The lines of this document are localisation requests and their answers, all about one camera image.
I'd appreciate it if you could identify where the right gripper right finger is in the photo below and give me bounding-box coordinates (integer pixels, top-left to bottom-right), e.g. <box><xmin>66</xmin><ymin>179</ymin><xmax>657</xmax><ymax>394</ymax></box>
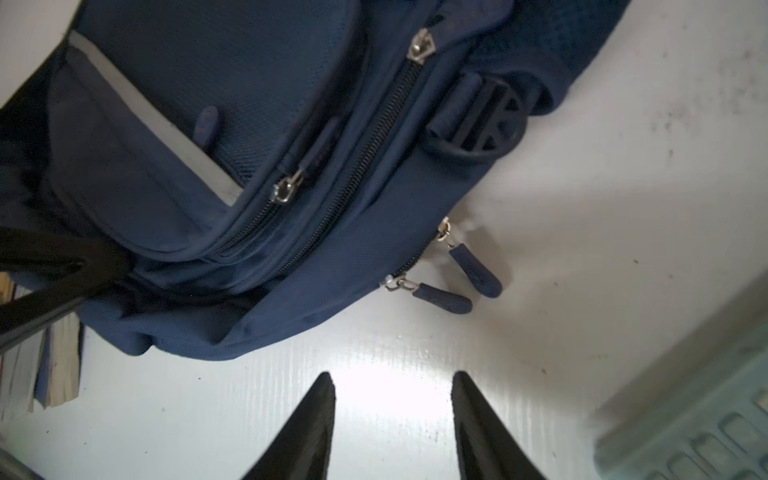
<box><xmin>451</xmin><ymin>371</ymin><xmax>545</xmax><ymax>480</ymax></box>

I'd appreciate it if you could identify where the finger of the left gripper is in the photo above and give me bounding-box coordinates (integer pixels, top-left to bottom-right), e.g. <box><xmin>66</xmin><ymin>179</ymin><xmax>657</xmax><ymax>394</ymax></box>
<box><xmin>1</xmin><ymin>227</ymin><xmax>132</xmax><ymax>352</ymax></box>

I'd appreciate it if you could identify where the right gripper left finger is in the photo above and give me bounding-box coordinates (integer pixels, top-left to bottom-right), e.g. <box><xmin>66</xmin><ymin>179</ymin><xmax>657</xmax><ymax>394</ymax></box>
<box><xmin>243</xmin><ymin>372</ymin><xmax>336</xmax><ymax>480</ymax></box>

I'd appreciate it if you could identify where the navy blue student backpack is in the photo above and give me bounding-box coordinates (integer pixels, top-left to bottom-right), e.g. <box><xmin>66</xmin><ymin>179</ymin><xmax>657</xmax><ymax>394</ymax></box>
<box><xmin>1</xmin><ymin>1</ymin><xmax>627</xmax><ymax>360</ymax></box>

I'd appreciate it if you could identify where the brown hardcover book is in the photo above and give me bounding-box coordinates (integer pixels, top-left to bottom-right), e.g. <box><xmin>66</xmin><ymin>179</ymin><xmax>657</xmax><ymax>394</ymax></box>
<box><xmin>0</xmin><ymin>272</ymin><xmax>82</xmax><ymax>422</ymax></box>

